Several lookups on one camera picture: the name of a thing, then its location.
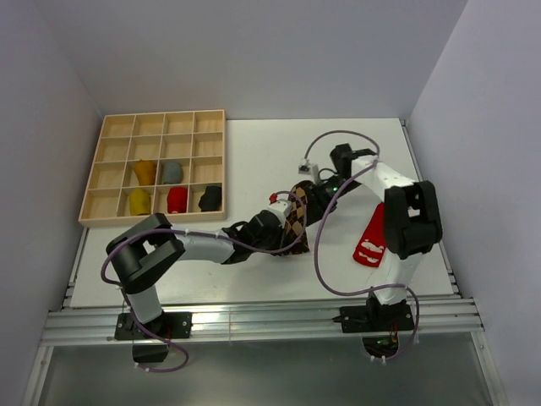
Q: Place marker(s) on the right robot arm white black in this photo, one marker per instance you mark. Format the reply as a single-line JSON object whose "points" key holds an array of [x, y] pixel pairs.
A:
{"points": [[411, 227]]}

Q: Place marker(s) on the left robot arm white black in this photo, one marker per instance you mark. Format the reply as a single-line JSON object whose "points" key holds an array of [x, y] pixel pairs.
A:
{"points": [[143, 254]]}

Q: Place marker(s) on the mustard yellow striped sock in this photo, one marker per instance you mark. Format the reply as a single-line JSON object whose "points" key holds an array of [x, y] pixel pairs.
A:
{"points": [[145, 172]]}

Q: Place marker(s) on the black box under rail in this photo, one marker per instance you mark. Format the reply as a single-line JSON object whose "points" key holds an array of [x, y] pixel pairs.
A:
{"points": [[149, 354]]}

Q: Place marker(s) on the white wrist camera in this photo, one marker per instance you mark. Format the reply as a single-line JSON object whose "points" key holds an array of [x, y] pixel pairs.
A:
{"points": [[281, 208], [308, 170]]}

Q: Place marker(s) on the wooden compartment tray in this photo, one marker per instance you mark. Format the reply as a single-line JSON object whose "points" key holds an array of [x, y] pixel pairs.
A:
{"points": [[195, 139]]}

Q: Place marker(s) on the red white fluffy sock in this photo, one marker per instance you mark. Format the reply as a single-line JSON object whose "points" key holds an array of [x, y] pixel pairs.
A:
{"points": [[371, 247]]}

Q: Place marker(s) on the rolled black sock in tray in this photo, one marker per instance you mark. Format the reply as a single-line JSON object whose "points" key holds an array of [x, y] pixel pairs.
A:
{"points": [[211, 199]]}

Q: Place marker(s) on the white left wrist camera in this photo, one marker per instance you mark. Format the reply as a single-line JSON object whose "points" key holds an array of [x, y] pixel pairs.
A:
{"points": [[281, 208]]}

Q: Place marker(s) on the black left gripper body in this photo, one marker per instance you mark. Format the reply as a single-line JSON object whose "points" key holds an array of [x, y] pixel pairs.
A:
{"points": [[274, 242]]}

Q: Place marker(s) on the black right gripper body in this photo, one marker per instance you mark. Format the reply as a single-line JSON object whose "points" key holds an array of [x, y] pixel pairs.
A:
{"points": [[326, 191]]}

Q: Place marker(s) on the aluminium rail frame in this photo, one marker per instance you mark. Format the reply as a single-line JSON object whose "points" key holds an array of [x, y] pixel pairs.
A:
{"points": [[263, 334]]}

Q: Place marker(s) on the brown argyle sock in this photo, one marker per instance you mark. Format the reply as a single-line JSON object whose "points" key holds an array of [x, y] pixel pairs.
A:
{"points": [[294, 221]]}

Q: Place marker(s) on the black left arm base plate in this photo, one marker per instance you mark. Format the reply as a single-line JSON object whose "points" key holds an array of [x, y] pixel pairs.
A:
{"points": [[170, 325]]}

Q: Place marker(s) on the rolled red sock in tray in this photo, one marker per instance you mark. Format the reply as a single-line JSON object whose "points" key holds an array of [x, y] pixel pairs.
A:
{"points": [[177, 200]]}

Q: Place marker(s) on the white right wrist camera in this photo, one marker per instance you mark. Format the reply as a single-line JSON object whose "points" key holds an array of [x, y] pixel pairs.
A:
{"points": [[308, 170]]}

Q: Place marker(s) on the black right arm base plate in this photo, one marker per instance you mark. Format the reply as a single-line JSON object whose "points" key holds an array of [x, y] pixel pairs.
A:
{"points": [[379, 318]]}

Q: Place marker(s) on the rolled mustard sock in tray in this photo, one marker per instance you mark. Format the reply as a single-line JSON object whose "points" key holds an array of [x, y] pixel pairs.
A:
{"points": [[139, 202]]}

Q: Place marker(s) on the grey sock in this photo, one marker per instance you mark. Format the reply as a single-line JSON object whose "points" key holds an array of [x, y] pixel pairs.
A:
{"points": [[172, 172]]}

